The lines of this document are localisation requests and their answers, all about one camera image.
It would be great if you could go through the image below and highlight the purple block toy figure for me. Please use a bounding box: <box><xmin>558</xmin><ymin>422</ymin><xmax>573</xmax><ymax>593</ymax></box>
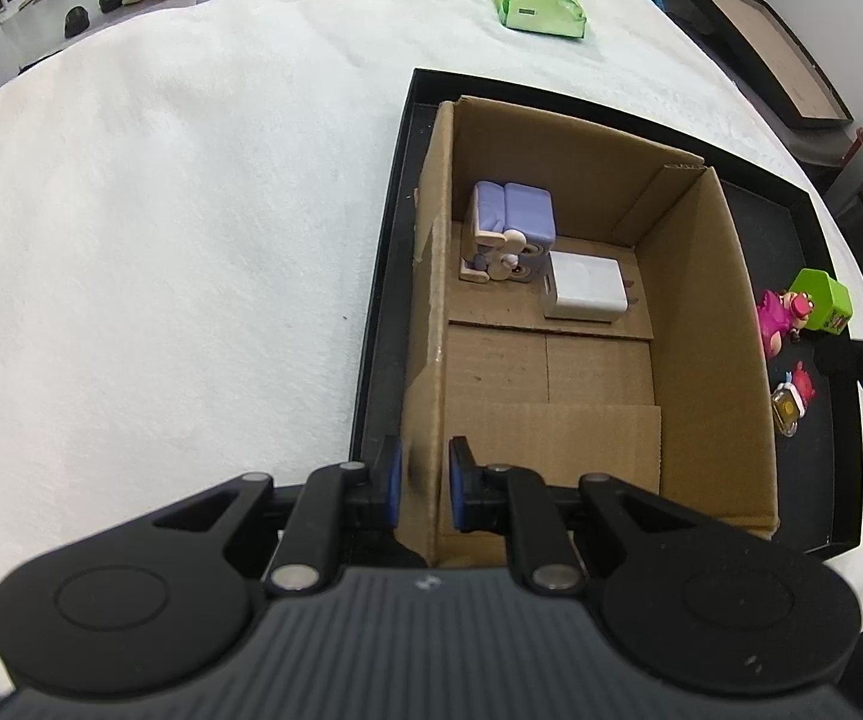
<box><xmin>460</xmin><ymin>180</ymin><xmax>556</xmax><ymax>286</ymax></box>

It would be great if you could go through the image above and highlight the pink bear figure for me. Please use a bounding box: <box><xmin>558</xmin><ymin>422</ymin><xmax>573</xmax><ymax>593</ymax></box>
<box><xmin>756</xmin><ymin>291</ymin><xmax>815</xmax><ymax>359</ymax></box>

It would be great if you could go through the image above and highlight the white charger plug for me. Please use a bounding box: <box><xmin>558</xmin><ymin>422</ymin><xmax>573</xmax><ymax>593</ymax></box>
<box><xmin>540</xmin><ymin>251</ymin><xmax>646</xmax><ymax>323</ymax></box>

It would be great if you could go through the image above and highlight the black picture frame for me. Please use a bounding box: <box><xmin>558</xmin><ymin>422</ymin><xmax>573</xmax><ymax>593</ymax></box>
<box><xmin>667</xmin><ymin>0</ymin><xmax>853</xmax><ymax>132</ymax></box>

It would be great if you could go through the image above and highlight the black shallow tray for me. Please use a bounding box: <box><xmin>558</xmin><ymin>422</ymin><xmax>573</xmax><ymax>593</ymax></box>
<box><xmin>349</xmin><ymin>67</ymin><xmax>863</xmax><ymax>560</ymax></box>

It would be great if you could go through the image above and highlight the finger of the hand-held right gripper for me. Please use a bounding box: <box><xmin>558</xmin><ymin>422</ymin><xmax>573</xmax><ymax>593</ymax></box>
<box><xmin>813</xmin><ymin>341</ymin><xmax>863</xmax><ymax>392</ymax></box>

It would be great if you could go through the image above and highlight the brown cardboard box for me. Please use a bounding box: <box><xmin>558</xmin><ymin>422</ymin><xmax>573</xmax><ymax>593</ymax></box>
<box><xmin>400</xmin><ymin>95</ymin><xmax>781</xmax><ymax>569</ymax></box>

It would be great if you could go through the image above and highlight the green cube toy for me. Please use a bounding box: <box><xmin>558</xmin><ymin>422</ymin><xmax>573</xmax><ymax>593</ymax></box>
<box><xmin>787</xmin><ymin>268</ymin><xmax>853</xmax><ymax>335</ymax></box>

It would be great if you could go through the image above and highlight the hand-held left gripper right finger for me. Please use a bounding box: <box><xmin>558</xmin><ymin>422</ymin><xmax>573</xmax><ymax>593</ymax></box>
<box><xmin>448</xmin><ymin>435</ymin><xmax>719</xmax><ymax>599</ymax></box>

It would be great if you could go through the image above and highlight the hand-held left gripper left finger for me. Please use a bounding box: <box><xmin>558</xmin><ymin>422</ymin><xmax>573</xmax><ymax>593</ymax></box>
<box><xmin>130</xmin><ymin>433</ymin><xmax>404</xmax><ymax>595</ymax></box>

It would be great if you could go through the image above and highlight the small red figure keychain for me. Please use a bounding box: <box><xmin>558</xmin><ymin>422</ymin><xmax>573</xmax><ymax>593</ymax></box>
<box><xmin>771</xmin><ymin>360</ymin><xmax>817</xmax><ymax>437</ymax></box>

